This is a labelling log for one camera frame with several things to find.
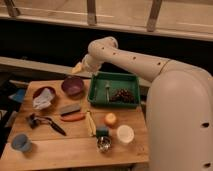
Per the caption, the orange carrot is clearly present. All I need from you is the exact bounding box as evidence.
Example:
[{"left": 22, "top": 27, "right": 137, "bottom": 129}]
[{"left": 60, "top": 113, "right": 85, "bottom": 122}]

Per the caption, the grey brush block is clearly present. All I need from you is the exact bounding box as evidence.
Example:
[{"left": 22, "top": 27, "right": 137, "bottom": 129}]
[{"left": 59, "top": 103, "right": 81, "bottom": 116}]

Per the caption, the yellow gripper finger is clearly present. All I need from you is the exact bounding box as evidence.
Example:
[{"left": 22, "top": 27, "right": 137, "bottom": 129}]
[{"left": 71, "top": 62, "right": 83, "bottom": 74}]

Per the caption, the blue cup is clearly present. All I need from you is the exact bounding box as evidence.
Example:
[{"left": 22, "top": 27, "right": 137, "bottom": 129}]
[{"left": 11, "top": 134, "right": 32, "bottom": 152}]

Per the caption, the purple bowl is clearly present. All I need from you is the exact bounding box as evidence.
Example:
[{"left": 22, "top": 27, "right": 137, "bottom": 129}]
[{"left": 61, "top": 76, "right": 84, "bottom": 98}]

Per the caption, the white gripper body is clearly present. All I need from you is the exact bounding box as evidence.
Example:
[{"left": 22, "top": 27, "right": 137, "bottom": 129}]
[{"left": 82, "top": 54, "right": 102, "bottom": 73}]

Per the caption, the green fork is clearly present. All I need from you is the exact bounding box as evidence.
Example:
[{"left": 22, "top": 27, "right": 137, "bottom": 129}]
[{"left": 105, "top": 81, "right": 110, "bottom": 102}]

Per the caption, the white towel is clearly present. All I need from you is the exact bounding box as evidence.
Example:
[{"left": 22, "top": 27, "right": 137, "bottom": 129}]
[{"left": 32, "top": 87, "right": 55, "bottom": 111}]

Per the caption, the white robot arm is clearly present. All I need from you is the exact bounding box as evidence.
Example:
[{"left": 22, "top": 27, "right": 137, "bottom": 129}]
[{"left": 82, "top": 37, "right": 213, "bottom": 171}]

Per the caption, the red-brown bowl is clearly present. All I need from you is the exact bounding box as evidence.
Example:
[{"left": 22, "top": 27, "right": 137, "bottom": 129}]
[{"left": 32, "top": 86, "right": 57, "bottom": 112}]

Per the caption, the white plastic cup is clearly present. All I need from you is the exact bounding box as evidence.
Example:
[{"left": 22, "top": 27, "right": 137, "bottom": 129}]
[{"left": 116, "top": 125, "right": 134, "bottom": 144}]

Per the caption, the green plastic tray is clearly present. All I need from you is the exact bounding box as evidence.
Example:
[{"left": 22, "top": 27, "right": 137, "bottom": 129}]
[{"left": 88, "top": 72, "right": 140, "bottom": 108}]

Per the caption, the dark grapes bunch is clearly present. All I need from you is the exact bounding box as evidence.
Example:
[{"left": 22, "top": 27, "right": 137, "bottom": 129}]
[{"left": 110, "top": 89, "right": 134, "bottom": 103}]

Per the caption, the black-handled peeler tool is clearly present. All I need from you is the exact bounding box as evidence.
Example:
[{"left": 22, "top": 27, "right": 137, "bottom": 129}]
[{"left": 26, "top": 113, "right": 66, "bottom": 136}]

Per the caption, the green sponge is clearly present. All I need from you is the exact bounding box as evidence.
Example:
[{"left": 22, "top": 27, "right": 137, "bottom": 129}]
[{"left": 96, "top": 126, "right": 109, "bottom": 137}]

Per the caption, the blue cloth at left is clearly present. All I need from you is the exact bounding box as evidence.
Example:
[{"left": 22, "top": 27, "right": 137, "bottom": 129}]
[{"left": 10, "top": 89, "right": 26, "bottom": 103}]

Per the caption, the orange fruit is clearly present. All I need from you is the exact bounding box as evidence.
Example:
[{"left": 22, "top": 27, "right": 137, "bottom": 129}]
[{"left": 104, "top": 113, "right": 117, "bottom": 126}]

